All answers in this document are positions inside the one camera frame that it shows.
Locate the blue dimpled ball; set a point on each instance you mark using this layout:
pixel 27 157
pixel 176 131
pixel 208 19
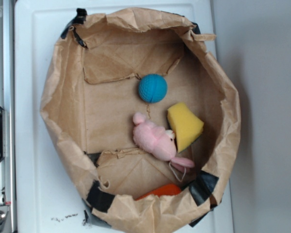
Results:
pixel 152 88

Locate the pink plush bunny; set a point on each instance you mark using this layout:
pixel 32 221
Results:
pixel 159 142

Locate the yellow sponge wedge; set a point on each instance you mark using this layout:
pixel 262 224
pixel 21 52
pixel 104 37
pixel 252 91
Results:
pixel 185 124

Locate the brown paper bag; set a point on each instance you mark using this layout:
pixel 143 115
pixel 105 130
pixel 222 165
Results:
pixel 89 99

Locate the orange plastic object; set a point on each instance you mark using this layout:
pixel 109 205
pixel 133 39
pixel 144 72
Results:
pixel 166 190

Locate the white plastic tray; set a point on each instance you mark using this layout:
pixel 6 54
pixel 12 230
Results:
pixel 47 200

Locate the metal frame rail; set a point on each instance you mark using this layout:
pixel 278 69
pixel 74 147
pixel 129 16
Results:
pixel 8 213

